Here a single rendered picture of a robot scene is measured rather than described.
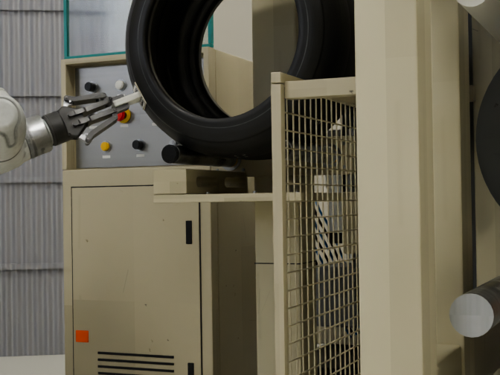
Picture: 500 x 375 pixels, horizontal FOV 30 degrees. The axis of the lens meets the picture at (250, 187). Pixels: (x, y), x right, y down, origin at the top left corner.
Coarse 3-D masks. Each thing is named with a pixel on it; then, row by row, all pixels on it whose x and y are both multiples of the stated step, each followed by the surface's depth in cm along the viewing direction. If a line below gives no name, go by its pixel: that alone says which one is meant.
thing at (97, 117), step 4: (112, 108) 218; (116, 108) 218; (100, 112) 217; (104, 112) 217; (108, 112) 218; (112, 112) 218; (88, 116) 216; (92, 116) 216; (96, 116) 217; (100, 116) 217; (104, 116) 217; (108, 116) 219; (80, 120) 215; (84, 120) 215; (88, 120) 215; (92, 120) 216; (96, 120) 217; (100, 120) 218; (76, 124) 214; (80, 124) 215; (88, 124) 217
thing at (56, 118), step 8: (56, 112) 213; (64, 112) 215; (48, 120) 211; (56, 120) 211; (64, 120) 214; (72, 120) 215; (56, 128) 211; (64, 128) 211; (72, 128) 214; (80, 128) 215; (56, 136) 211; (64, 136) 212; (72, 136) 214; (56, 144) 213
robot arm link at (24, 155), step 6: (24, 144) 207; (24, 150) 207; (30, 150) 208; (18, 156) 205; (24, 156) 208; (30, 156) 210; (0, 162) 201; (6, 162) 202; (12, 162) 205; (18, 162) 207; (24, 162) 211; (0, 168) 204; (6, 168) 206; (12, 168) 209; (0, 174) 209
